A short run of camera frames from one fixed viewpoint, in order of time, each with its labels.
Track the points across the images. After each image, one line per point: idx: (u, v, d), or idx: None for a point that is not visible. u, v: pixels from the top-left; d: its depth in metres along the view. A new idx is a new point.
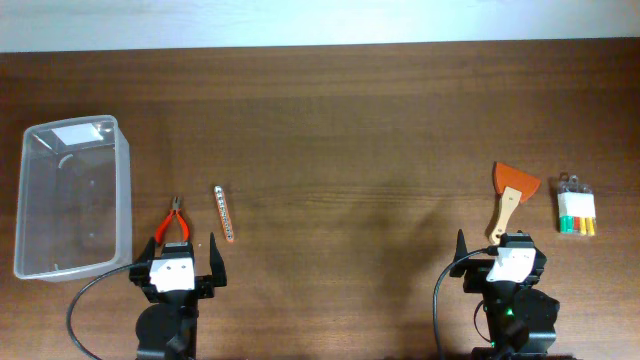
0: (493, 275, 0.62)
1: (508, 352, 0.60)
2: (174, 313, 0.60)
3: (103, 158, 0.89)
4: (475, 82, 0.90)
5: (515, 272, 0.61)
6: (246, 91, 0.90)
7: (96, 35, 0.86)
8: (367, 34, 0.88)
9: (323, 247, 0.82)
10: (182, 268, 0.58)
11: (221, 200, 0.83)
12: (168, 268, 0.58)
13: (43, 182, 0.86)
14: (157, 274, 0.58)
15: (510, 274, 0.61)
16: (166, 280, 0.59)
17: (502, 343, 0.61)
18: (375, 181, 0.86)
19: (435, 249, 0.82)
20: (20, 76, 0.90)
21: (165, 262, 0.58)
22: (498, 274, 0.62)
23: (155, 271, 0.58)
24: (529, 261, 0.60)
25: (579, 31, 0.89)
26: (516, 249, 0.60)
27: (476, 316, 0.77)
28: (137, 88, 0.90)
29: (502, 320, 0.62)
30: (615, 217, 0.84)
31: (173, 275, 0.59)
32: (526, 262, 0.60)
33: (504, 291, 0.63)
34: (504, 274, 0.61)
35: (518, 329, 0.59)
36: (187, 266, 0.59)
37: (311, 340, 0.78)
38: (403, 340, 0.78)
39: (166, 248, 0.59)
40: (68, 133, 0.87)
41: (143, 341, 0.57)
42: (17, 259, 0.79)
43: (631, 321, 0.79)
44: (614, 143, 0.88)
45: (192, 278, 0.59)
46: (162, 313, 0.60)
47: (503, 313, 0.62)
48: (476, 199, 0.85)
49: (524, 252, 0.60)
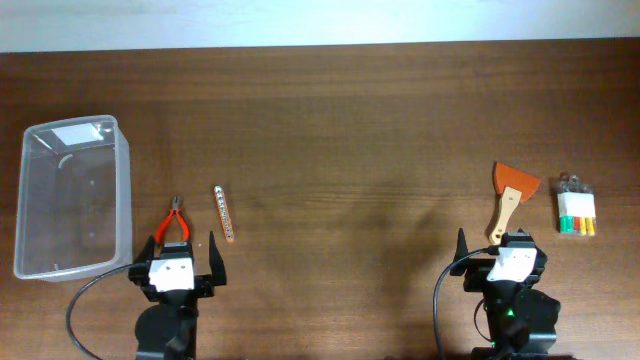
0: (494, 274, 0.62)
1: (509, 352, 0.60)
2: (173, 314, 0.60)
3: (103, 158, 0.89)
4: (475, 83, 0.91)
5: (517, 271, 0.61)
6: (246, 91, 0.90)
7: (95, 35, 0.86)
8: (367, 34, 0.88)
9: (323, 247, 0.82)
10: (181, 268, 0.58)
11: (221, 200, 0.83)
12: (167, 268, 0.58)
13: (43, 182, 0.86)
14: (157, 274, 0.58)
15: (511, 273, 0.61)
16: (166, 280, 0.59)
17: (502, 343, 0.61)
18: (376, 181, 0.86)
19: (435, 249, 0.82)
20: (20, 76, 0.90)
21: (165, 262, 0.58)
22: (499, 273, 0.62)
23: (154, 270, 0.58)
24: (531, 261, 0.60)
25: (578, 31, 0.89)
26: (518, 249, 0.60)
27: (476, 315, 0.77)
28: (137, 88, 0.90)
29: (502, 320, 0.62)
30: (615, 217, 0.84)
31: (172, 275, 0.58)
32: (528, 261, 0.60)
33: (505, 291, 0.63)
34: (505, 274, 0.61)
35: (518, 330, 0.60)
36: (187, 266, 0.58)
37: (312, 339, 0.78)
38: (404, 339, 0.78)
39: (166, 248, 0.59)
40: (68, 133, 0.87)
41: (143, 342, 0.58)
42: (17, 259, 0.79)
43: (630, 320, 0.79)
44: (614, 144, 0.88)
45: (192, 278, 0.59)
46: (162, 314, 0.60)
47: (503, 313, 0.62)
48: (476, 199, 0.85)
49: (526, 252, 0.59)
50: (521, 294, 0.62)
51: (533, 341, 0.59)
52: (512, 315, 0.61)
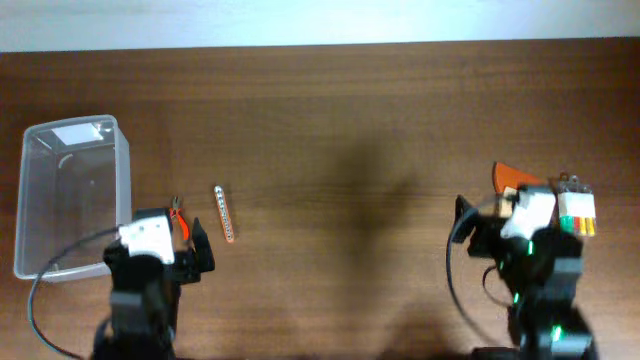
0: (517, 228, 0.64)
1: (536, 294, 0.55)
2: (156, 263, 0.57)
3: (103, 158, 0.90)
4: (476, 83, 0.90)
5: (535, 219, 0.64)
6: (247, 91, 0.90)
7: (99, 35, 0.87)
8: (366, 33, 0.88)
9: (322, 247, 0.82)
10: (157, 227, 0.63)
11: (221, 200, 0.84)
12: (142, 228, 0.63)
13: (44, 181, 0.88)
14: (129, 231, 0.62)
15: (531, 221, 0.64)
16: (138, 241, 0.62)
17: (526, 288, 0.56)
18: (374, 182, 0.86)
19: (434, 251, 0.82)
20: (23, 77, 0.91)
21: (138, 221, 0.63)
22: (523, 225, 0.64)
23: (126, 227, 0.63)
24: (549, 211, 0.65)
25: (580, 30, 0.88)
26: (539, 195, 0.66)
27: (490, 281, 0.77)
28: (138, 88, 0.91)
29: (522, 265, 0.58)
30: (619, 219, 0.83)
31: (146, 234, 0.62)
32: (547, 210, 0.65)
33: (518, 246, 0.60)
34: (526, 222, 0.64)
35: (537, 268, 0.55)
36: (162, 225, 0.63)
37: (311, 340, 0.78)
38: (402, 342, 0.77)
39: (143, 212, 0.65)
40: (67, 133, 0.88)
41: (118, 285, 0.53)
42: (16, 257, 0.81)
43: (636, 324, 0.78)
44: (618, 144, 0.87)
45: (167, 238, 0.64)
46: (143, 261, 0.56)
47: (523, 255, 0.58)
48: (476, 201, 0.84)
49: (545, 197, 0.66)
50: (543, 230, 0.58)
51: (560, 275, 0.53)
52: (530, 253, 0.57)
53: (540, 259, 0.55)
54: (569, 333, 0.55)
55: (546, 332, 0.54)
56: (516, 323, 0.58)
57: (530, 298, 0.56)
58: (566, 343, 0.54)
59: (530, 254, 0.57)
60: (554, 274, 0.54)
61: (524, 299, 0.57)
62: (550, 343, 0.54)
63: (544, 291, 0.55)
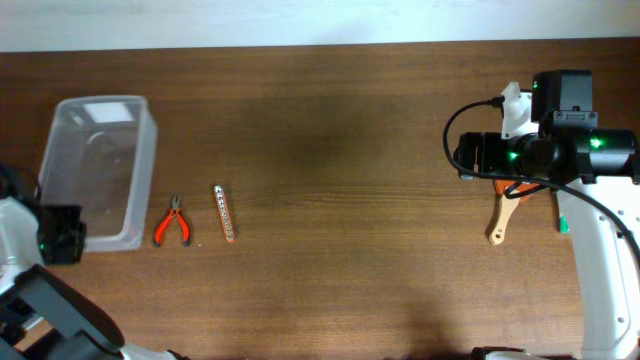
0: (519, 129, 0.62)
1: (551, 113, 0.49)
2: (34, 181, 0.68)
3: (130, 139, 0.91)
4: (475, 82, 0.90)
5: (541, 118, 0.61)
6: (246, 91, 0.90)
7: (96, 34, 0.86)
8: (366, 34, 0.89)
9: (323, 247, 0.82)
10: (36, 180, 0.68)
11: (221, 200, 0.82)
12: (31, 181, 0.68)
13: (71, 154, 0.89)
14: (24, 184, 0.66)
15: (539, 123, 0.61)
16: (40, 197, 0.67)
17: (544, 118, 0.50)
18: (375, 180, 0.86)
19: (434, 248, 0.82)
20: (21, 76, 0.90)
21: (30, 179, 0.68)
22: (525, 124, 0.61)
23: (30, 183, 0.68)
24: None
25: (578, 30, 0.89)
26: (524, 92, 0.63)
27: (522, 193, 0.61)
28: (136, 87, 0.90)
29: (536, 115, 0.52)
30: None
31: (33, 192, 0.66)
32: None
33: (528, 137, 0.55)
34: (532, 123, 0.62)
35: (551, 89, 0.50)
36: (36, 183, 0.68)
37: (312, 339, 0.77)
38: (404, 340, 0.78)
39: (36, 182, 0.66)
40: (103, 109, 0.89)
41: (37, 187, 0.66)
42: None
43: None
44: None
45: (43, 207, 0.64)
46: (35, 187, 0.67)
47: (535, 100, 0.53)
48: (476, 199, 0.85)
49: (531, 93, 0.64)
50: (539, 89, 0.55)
51: (562, 79, 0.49)
52: (538, 89, 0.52)
53: (549, 84, 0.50)
54: (606, 149, 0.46)
55: (581, 140, 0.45)
56: (540, 155, 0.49)
57: (551, 124, 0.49)
58: (605, 152, 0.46)
59: (538, 90, 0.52)
60: (567, 86, 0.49)
61: (547, 131, 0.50)
62: (588, 151, 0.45)
63: (562, 109, 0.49)
